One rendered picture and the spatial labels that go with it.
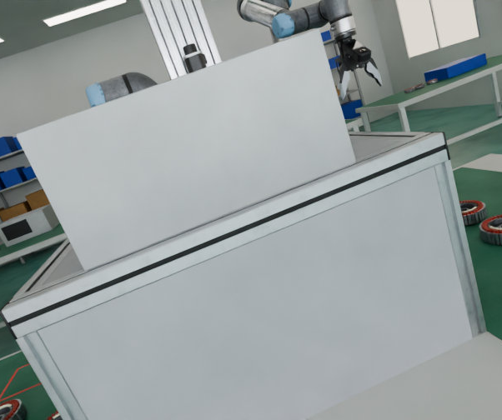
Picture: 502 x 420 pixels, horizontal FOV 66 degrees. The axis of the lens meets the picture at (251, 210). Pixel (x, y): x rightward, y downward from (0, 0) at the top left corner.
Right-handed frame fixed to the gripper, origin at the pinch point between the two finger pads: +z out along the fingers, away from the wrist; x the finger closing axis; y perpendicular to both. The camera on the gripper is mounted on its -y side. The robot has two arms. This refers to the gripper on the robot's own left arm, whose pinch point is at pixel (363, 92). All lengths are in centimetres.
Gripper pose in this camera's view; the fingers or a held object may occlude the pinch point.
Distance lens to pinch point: 142.8
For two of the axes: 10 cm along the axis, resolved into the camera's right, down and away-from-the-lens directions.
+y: -1.8, -2.1, 9.6
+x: -9.3, 3.7, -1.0
